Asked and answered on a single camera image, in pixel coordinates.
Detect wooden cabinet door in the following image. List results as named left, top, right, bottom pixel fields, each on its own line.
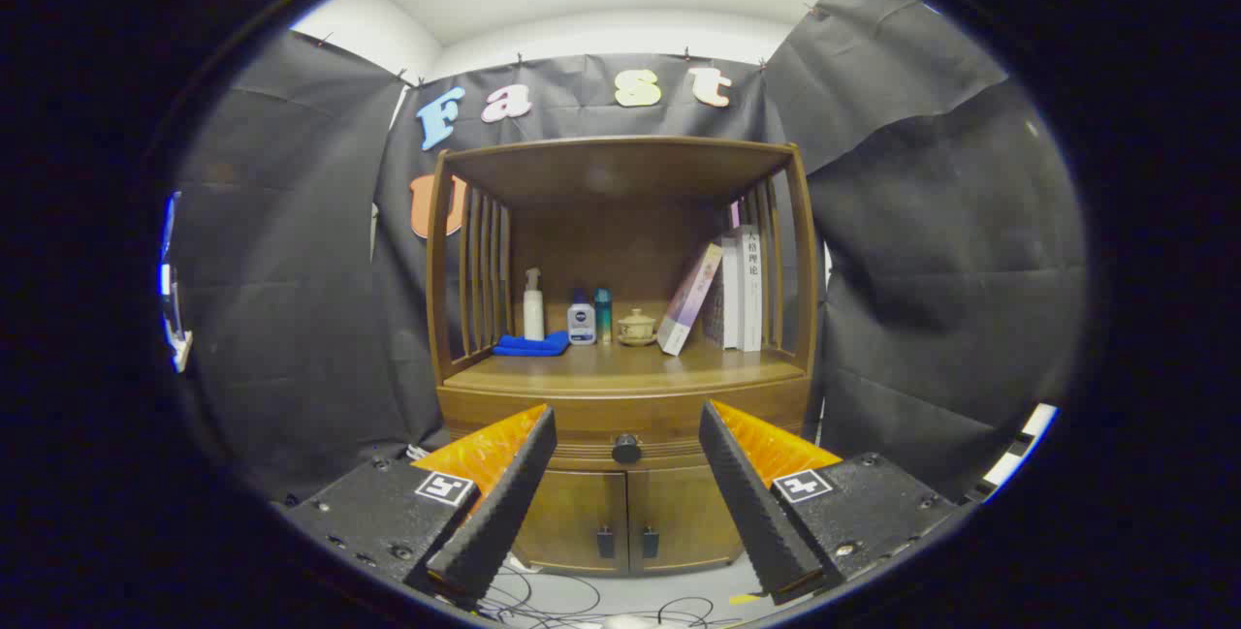
left=628, top=464, right=746, bottom=574
left=514, top=469, right=629, bottom=577

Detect white book with black characters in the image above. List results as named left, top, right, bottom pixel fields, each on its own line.
left=741, top=225, right=764, bottom=353

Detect dark patterned book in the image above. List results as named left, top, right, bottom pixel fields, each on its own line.
left=702, top=266, right=728, bottom=347

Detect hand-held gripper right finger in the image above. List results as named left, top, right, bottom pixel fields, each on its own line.
left=698, top=399, right=975, bottom=606

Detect pink cover book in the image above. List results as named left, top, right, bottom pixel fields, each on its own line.
left=656, top=242, right=724, bottom=357

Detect plain white book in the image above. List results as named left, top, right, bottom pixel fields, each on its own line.
left=721, top=236, right=746, bottom=351

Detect beige lidded teacup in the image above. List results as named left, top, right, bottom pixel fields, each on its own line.
left=618, top=308, right=659, bottom=348

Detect wooden countertop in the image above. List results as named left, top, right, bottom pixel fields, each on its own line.
left=444, top=338, right=808, bottom=393

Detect white frame with dark slots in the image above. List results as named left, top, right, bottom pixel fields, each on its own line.
left=965, top=403, right=1060, bottom=504

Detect white spray bottle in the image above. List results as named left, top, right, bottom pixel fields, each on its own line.
left=523, top=267, right=546, bottom=342

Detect wooden drawer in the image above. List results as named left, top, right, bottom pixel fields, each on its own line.
left=438, top=385, right=813, bottom=471

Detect black floor cables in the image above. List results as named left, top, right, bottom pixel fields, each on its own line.
left=480, top=561, right=718, bottom=629

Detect wooden cabinet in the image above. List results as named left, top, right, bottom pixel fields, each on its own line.
left=425, top=135, right=823, bottom=579

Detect blue folded cloth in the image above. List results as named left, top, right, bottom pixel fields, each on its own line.
left=492, top=331, right=572, bottom=358

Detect white lotion bottle blue cap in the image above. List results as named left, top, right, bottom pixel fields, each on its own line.
left=567, top=288, right=597, bottom=347

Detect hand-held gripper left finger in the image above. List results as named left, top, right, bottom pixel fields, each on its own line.
left=281, top=403, right=558, bottom=611

